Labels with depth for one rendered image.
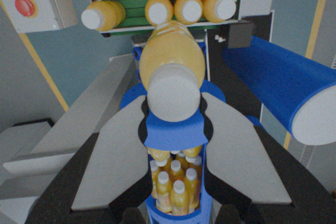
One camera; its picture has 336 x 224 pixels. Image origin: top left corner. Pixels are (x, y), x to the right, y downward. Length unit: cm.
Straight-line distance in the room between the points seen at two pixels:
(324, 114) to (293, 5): 118
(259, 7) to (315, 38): 134
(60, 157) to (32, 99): 167
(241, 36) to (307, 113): 37
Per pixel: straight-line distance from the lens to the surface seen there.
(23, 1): 47
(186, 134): 36
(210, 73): 150
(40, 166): 71
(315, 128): 82
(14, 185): 79
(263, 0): 71
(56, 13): 47
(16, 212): 82
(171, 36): 16
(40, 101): 222
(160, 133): 35
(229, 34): 53
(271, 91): 84
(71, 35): 172
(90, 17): 42
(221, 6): 40
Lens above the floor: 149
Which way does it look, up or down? 59 degrees down
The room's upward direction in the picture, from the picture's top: 179 degrees clockwise
